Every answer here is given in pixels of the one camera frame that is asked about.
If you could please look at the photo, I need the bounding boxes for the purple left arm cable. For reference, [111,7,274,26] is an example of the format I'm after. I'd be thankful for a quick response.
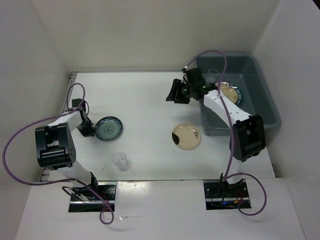
[1,83,115,225]

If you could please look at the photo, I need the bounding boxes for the clear plastic cup on table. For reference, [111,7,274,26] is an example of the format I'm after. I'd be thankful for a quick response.
[113,152,129,172]

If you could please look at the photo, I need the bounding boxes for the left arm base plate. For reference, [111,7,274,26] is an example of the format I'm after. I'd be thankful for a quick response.
[62,181,117,213]

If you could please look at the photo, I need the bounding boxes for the beige dish with flowers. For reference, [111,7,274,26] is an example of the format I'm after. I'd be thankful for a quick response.
[219,84,239,104]

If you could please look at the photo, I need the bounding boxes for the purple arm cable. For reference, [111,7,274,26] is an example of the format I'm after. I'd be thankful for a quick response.
[1,83,115,225]
[184,50,268,216]

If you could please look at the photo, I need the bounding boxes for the blue floral green dish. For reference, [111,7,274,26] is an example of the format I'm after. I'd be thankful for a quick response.
[95,116,123,142]

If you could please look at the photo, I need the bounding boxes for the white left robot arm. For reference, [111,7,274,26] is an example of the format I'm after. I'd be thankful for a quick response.
[35,98,100,200]

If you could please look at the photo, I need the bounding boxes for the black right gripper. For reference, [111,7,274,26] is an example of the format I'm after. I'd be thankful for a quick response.
[165,78,194,104]

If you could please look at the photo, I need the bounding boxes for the clear plastic cup in bin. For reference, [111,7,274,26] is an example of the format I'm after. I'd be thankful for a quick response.
[206,68,219,83]

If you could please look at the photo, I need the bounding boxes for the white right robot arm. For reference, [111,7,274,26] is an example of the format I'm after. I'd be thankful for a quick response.
[166,67,266,197]

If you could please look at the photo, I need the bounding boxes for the grey plastic bin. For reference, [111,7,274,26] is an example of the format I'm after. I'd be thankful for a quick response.
[195,53,281,130]

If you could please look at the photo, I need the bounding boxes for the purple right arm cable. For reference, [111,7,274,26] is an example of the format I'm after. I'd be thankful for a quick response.
[184,50,268,216]

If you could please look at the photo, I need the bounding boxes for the beige dish with dark spot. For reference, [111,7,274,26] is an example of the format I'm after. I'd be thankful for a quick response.
[171,123,201,150]

